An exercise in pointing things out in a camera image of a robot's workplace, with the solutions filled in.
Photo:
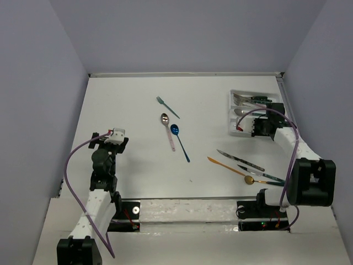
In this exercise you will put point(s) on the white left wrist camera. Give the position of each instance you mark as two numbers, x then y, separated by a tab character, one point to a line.
116	136

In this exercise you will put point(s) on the gold spoon orange handle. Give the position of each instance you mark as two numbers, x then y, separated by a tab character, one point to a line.
225	166

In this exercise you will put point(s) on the silver spoon pink handle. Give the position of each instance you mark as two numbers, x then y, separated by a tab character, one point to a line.
165	121

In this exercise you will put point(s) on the small silver knife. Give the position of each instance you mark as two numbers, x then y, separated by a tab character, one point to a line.
261	174

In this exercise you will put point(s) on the silver fork slim handle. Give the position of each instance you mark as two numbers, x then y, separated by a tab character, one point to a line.
244	104

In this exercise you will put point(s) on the teal fork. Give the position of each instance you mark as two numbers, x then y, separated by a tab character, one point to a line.
161	101

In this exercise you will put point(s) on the silver spoon teal speckled handle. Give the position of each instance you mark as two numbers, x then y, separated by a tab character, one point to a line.
241	112

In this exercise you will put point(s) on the gold fork green handle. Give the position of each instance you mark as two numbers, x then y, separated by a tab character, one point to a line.
264	98

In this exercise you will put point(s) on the blue spoon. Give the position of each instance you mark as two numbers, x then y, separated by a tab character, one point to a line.
175	131

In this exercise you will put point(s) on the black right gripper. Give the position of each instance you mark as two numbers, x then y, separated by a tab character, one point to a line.
255	132

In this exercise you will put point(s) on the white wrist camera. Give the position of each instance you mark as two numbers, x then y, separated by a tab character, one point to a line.
245	127
116	136

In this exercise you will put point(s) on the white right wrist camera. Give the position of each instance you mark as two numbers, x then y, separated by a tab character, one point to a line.
245	127

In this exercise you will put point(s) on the silver fork black speckled handle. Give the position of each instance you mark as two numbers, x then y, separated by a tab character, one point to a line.
254	101

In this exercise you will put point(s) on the gold utensil teal handle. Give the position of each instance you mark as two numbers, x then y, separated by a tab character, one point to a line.
249	180

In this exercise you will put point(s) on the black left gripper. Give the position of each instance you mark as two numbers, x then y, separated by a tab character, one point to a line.
100	143

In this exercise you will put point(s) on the knife black speckled handle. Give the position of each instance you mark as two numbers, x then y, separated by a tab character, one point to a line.
241	160

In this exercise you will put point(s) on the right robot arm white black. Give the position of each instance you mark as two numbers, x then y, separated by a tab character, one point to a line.
310	179

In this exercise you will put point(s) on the silver fork pink handle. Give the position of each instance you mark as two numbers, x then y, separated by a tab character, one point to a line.
260	105

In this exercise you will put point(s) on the white compartment tray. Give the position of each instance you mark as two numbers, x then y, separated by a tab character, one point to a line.
233	118

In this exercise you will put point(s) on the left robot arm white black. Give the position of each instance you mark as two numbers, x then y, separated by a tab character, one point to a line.
90	234

